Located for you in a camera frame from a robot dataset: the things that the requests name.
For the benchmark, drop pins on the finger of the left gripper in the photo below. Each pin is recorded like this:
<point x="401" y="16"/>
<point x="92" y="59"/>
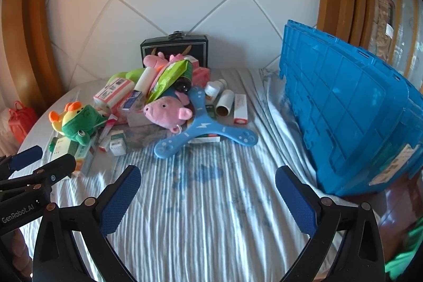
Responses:
<point x="40" y="180"/>
<point x="24" y="157"/>

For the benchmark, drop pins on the white red medicine box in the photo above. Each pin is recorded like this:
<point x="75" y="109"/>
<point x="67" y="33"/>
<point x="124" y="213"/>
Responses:
<point x="240" y="109"/>

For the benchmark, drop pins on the black gift box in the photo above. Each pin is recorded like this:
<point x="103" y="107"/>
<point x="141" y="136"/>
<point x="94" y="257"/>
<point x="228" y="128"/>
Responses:
<point x="177" y="43"/>

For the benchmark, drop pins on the blue plastic storage crate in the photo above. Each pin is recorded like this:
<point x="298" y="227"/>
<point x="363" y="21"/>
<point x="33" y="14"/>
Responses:
<point x="361" y="121"/>

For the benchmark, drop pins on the pink pig plush orange dress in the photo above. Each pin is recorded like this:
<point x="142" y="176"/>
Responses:
<point x="160" y="60"/>

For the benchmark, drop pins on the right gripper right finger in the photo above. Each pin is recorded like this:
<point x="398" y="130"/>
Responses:
<point x="360" y="255"/>

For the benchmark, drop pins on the green wet wipes pack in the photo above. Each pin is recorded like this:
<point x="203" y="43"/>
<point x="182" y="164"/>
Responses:
<point x="166" y="79"/>

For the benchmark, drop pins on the pink white tissue pack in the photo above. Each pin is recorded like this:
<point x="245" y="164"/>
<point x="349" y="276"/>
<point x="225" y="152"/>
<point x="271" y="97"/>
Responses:
<point x="114" y="92"/>

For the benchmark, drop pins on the rolled patterned carpet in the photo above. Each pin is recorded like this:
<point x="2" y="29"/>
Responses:
<point x="382" y="32"/>

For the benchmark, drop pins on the pink pig plush blue body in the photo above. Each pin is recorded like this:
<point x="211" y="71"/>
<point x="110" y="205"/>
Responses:
<point x="169" y="112"/>

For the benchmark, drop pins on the green yellow dinosaur plush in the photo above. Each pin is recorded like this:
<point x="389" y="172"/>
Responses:
<point x="77" y="122"/>

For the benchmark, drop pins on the small white green box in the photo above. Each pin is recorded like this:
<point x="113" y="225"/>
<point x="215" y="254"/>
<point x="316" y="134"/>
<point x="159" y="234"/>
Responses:
<point x="118" y="145"/>

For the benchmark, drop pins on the brown green-label medicine bottle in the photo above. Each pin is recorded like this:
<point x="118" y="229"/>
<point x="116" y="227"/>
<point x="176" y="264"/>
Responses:
<point x="184" y="82"/>

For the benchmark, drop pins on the green bird plush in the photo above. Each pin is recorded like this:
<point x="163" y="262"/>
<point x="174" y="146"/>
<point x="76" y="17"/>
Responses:
<point x="132" y="75"/>

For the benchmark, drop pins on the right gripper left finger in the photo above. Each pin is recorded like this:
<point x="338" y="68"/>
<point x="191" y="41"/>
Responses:
<point x="56" y="254"/>

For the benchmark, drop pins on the wooden headboard frame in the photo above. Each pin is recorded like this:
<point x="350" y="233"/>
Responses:
<point x="29" y="55"/>

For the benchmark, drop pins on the white pill bottle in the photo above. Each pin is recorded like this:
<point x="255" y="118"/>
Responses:
<point x="214" y="88"/>

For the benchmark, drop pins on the red handbag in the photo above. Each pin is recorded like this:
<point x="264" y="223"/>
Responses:
<point x="21" y="121"/>

